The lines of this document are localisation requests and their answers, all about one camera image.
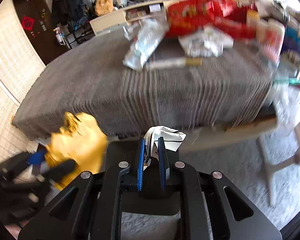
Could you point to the white plastic wrapper bag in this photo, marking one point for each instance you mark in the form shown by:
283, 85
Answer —
145, 36

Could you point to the cream TV cabinet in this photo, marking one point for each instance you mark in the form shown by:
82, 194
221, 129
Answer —
130, 14

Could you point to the yellow plastic bag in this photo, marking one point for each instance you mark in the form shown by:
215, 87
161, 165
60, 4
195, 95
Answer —
81, 140

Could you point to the dark coats on rack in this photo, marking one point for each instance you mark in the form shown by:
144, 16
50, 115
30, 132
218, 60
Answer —
68, 12

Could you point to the white paper receipt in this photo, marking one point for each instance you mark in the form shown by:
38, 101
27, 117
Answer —
173, 138

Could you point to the white barcode box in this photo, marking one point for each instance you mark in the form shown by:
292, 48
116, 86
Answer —
207, 42

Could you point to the dark wooden door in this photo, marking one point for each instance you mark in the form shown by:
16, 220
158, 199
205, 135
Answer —
35, 19

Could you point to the red snack bag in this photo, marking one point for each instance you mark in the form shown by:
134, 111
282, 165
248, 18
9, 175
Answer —
187, 16

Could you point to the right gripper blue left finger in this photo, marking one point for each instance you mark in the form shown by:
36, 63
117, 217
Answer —
141, 157

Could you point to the grey plaid tablecloth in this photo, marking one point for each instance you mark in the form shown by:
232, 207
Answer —
91, 78

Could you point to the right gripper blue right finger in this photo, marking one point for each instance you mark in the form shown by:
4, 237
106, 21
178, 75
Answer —
163, 163

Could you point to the yellow plush backpack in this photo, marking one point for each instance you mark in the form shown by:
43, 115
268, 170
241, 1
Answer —
103, 7

